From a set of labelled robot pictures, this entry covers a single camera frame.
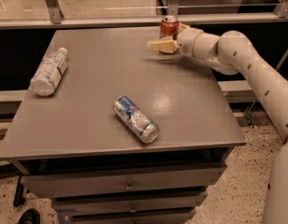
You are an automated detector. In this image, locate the clear plastic water bottle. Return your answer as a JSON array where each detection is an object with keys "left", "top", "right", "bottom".
[{"left": 30, "top": 48, "right": 67, "bottom": 96}]

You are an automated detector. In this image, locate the blue silver redbull can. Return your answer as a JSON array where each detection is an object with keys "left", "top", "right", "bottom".
[{"left": 113, "top": 96, "right": 159, "bottom": 144}]

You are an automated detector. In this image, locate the red coke can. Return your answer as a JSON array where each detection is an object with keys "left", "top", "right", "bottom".
[{"left": 159, "top": 15, "right": 179, "bottom": 40}]

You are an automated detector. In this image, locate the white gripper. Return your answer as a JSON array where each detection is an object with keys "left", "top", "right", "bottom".
[{"left": 148, "top": 22, "right": 203, "bottom": 58}]

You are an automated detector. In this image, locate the metal railing frame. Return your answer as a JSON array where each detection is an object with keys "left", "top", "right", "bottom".
[{"left": 0, "top": 0, "right": 288, "bottom": 29}]

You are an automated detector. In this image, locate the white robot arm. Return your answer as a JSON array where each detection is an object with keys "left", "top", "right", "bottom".
[{"left": 148, "top": 24, "right": 288, "bottom": 224}]

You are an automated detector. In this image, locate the grey drawer cabinet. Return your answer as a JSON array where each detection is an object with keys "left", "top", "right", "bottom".
[{"left": 0, "top": 27, "right": 244, "bottom": 224}]

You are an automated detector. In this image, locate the black shoe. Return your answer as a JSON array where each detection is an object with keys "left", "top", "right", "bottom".
[{"left": 17, "top": 208, "right": 40, "bottom": 224}]

